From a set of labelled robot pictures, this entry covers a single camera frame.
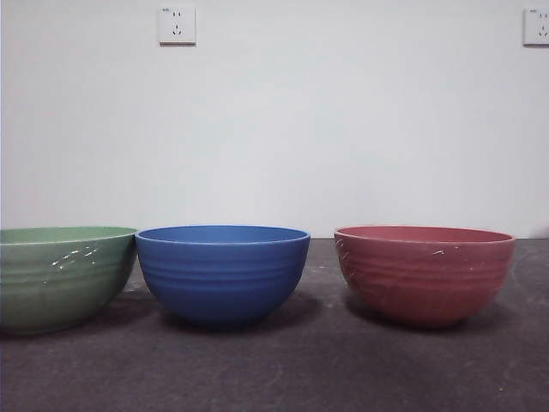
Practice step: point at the white wall socket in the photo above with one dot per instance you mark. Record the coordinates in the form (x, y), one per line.
(178, 25)
(537, 27)

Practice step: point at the green ribbed bowl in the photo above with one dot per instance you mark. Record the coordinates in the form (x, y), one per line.
(47, 287)

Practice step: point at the red ribbed bowl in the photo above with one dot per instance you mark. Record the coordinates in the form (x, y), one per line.
(424, 287)

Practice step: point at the blue ribbed bowl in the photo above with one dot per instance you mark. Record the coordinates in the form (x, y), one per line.
(223, 287)

